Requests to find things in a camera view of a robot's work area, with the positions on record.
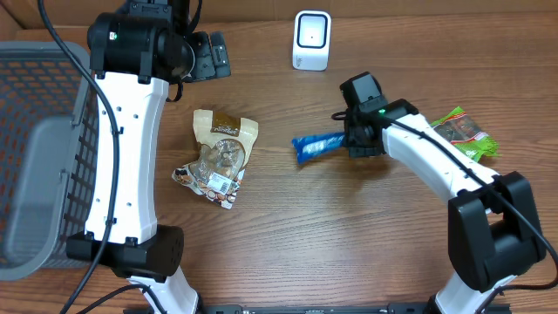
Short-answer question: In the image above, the brown nut snack bag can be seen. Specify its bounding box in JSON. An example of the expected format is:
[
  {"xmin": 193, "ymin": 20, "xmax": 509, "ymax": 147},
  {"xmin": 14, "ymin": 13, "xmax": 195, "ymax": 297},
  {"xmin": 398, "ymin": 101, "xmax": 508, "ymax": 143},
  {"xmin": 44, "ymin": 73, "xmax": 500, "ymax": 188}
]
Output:
[{"xmin": 172, "ymin": 109, "xmax": 259, "ymax": 209}]

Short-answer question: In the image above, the blue snack bar wrapper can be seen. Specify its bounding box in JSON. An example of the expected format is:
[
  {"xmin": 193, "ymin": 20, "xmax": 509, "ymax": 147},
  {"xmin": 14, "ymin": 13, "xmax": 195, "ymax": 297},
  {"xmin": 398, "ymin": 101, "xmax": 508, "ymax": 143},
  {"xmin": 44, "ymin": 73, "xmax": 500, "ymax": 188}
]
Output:
[{"xmin": 291, "ymin": 132, "xmax": 345, "ymax": 165}]

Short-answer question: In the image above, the green candy bag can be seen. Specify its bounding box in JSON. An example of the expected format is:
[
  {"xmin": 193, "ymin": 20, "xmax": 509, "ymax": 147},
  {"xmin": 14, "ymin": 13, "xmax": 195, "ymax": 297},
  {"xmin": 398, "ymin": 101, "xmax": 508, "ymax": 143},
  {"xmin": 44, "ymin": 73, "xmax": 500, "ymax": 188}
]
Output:
[{"xmin": 431, "ymin": 106, "xmax": 500, "ymax": 161}]

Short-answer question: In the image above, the grey plastic mesh basket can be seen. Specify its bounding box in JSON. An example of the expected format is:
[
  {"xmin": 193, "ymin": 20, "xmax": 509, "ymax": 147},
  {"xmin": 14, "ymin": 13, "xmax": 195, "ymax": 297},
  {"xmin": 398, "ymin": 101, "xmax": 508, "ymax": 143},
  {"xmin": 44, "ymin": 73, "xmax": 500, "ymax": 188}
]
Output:
[{"xmin": 1, "ymin": 41, "xmax": 99, "ymax": 281}]

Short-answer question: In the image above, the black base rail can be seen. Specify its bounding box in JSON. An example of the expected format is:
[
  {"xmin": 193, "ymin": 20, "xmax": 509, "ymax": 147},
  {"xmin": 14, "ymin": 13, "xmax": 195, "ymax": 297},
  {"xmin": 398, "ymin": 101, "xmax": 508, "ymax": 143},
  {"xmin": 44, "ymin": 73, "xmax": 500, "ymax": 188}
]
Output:
[{"xmin": 203, "ymin": 302, "xmax": 438, "ymax": 314}]

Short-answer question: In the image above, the white barcode scanner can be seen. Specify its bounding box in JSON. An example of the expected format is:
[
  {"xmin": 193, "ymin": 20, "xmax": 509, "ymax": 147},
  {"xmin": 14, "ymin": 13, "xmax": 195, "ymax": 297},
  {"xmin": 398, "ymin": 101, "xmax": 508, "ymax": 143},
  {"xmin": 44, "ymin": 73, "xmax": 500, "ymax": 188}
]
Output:
[{"xmin": 292, "ymin": 10, "xmax": 331, "ymax": 72}]

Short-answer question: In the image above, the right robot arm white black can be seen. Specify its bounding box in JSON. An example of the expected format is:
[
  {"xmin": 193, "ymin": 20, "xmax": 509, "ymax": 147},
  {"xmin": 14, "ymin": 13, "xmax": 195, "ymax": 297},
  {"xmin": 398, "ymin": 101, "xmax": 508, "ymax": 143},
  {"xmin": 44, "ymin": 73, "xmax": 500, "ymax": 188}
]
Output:
[{"xmin": 332, "ymin": 72, "xmax": 556, "ymax": 313}]

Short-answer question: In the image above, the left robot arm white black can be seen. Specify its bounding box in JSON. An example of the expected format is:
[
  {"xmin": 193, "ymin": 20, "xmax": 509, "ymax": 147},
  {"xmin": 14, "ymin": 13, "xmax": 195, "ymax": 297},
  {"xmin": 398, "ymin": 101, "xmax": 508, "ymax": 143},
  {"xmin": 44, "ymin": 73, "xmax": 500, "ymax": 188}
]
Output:
[{"xmin": 66, "ymin": 1, "xmax": 230, "ymax": 313}]

